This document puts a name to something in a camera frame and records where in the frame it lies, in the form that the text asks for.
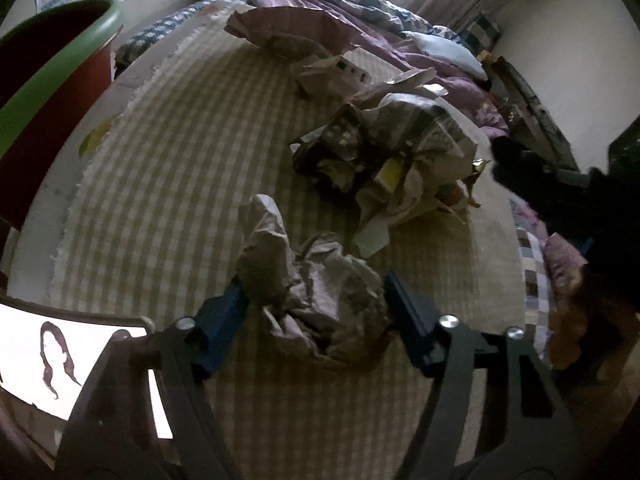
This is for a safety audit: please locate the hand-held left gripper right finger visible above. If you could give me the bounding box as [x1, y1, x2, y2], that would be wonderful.
[382, 270, 597, 477]

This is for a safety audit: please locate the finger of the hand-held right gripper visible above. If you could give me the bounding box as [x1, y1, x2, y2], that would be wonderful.
[492, 137, 557, 199]

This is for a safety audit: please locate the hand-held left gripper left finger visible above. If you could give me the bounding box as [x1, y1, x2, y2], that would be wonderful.
[55, 280, 251, 472]

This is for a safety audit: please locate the grey paper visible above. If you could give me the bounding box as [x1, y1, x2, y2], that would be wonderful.
[235, 194, 393, 368]

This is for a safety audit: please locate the white printed carton box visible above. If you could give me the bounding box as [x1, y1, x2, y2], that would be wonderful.
[295, 55, 371, 98]

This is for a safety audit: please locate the red bin with green rim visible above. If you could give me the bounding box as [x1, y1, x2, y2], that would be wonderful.
[0, 0, 123, 231]

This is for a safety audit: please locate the dark wooden headboard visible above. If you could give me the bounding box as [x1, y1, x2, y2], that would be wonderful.
[485, 55, 578, 171]

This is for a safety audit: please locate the pink patterned cloth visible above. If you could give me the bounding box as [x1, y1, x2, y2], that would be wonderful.
[509, 199, 587, 361]

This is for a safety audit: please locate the crumpled newspaper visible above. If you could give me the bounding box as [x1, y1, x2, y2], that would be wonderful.
[352, 80, 482, 261]

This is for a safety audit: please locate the white pillow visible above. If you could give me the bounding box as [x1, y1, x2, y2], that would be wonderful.
[402, 30, 488, 81]

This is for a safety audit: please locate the plaid cushion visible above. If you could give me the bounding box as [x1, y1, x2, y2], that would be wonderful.
[469, 12, 503, 55]

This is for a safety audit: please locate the beige checked mat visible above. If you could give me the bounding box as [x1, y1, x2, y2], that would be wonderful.
[47, 2, 526, 480]

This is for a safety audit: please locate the black glossy crumpled package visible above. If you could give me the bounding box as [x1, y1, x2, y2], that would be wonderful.
[290, 105, 383, 195]

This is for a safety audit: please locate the purple quilt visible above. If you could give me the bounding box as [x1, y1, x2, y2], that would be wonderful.
[247, 0, 511, 138]

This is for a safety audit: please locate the purple flat bag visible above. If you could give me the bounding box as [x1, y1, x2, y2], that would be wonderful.
[224, 6, 361, 58]

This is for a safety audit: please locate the blue plaid bed sheet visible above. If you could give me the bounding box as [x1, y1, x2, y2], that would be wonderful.
[114, 7, 211, 68]

